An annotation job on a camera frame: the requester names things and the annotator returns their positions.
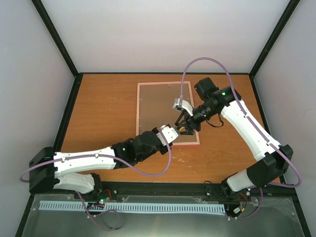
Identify pink picture frame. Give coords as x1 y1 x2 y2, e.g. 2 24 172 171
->
135 81 200 147

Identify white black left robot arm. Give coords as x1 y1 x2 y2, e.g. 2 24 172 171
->
27 125 179 199

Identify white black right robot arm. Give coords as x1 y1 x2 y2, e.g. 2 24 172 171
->
173 78 293 199

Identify left controller board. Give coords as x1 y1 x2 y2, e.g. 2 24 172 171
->
87 189 113 209

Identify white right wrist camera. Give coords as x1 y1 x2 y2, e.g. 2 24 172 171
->
172 98 194 116

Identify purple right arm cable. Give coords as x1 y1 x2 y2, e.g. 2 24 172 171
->
180 57 303 220

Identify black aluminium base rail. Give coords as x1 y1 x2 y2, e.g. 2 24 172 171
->
33 180 296 204

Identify right connector with wires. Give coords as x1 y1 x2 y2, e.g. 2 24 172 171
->
233 191 250 216

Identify black enclosure post left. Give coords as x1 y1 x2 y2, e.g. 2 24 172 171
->
31 0 79 75

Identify black enclosure post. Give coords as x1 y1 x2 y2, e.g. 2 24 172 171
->
249 0 300 79
31 0 79 75

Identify metal base plate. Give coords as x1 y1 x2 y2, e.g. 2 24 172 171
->
17 195 310 237

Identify light blue cable duct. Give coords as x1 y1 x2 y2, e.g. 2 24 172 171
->
38 200 225 215

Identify black enclosure post right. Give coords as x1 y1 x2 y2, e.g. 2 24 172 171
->
249 0 300 79

